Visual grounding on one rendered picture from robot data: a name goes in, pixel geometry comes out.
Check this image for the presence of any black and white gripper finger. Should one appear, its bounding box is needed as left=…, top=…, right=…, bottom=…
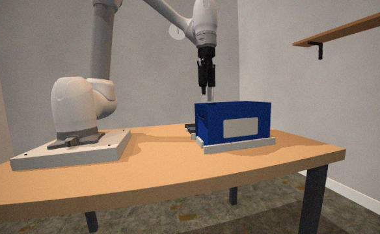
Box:
left=208, top=62, right=215, bottom=101
left=197, top=59, right=210, bottom=102

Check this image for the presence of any blue plastic crate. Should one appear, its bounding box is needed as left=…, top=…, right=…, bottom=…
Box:
left=195, top=101, right=271, bottom=146

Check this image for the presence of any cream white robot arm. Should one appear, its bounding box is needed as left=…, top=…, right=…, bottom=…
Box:
left=47, top=0, right=217, bottom=150

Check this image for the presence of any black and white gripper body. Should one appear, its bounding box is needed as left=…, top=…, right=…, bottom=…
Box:
left=198, top=46, right=215, bottom=69

